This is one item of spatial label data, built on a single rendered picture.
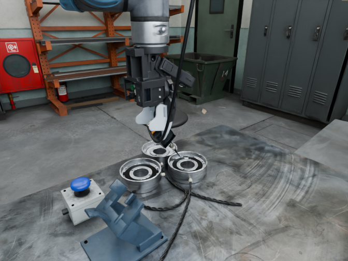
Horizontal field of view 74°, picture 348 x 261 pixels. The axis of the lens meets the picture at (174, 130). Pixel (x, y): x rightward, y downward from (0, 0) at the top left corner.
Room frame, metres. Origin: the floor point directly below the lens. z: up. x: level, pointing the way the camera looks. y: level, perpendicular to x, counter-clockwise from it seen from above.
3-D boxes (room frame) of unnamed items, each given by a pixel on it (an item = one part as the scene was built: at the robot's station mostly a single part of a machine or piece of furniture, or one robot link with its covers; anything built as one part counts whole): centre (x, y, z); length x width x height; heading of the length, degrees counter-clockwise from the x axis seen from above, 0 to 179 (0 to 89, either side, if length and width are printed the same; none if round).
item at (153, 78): (0.50, 0.05, 1.07); 0.09 x 0.08 x 0.12; 131
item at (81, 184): (0.40, 0.20, 0.85); 0.04 x 0.04 x 0.05
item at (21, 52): (3.50, 2.11, 0.50); 0.91 x 0.24 x 1.00; 128
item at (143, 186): (0.49, 0.08, 0.82); 0.10 x 0.10 x 0.04
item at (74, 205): (0.39, 0.20, 0.82); 0.08 x 0.07 x 0.05; 128
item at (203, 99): (3.99, -0.41, 0.35); 1.04 x 0.74 x 0.70; 38
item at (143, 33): (0.50, 0.04, 1.15); 0.08 x 0.08 x 0.05
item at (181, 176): (0.53, -0.04, 0.82); 0.10 x 0.10 x 0.04
